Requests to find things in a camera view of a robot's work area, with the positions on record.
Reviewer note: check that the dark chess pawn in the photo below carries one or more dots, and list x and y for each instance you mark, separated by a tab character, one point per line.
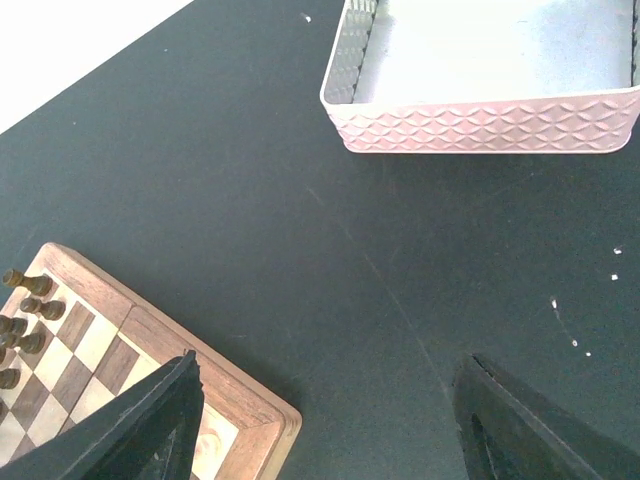
49	310

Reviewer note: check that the wooden chess board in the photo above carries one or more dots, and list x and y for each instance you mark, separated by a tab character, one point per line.
108	339

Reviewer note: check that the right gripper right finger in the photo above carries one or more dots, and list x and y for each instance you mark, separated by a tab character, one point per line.
508	430

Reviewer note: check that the dark chess piece back corner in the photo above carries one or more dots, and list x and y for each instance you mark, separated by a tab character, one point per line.
37	285

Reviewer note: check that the pink patterned metal tin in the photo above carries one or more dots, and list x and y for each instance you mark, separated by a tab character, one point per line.
484	77

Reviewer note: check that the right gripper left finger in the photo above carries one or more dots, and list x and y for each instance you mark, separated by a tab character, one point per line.
148	432

